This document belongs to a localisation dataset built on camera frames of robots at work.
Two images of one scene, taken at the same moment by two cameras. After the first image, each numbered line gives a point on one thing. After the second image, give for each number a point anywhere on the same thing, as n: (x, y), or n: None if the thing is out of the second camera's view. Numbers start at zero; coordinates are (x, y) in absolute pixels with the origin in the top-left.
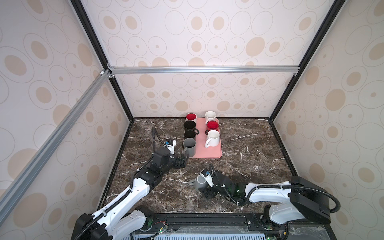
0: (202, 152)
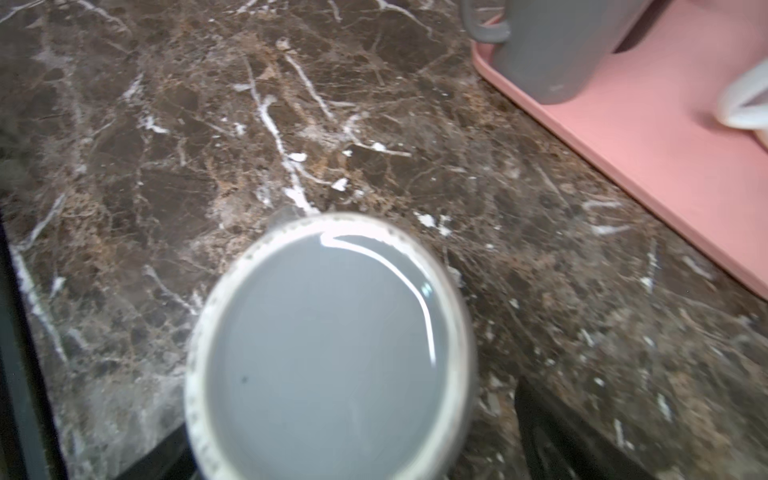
0: (650, 132)
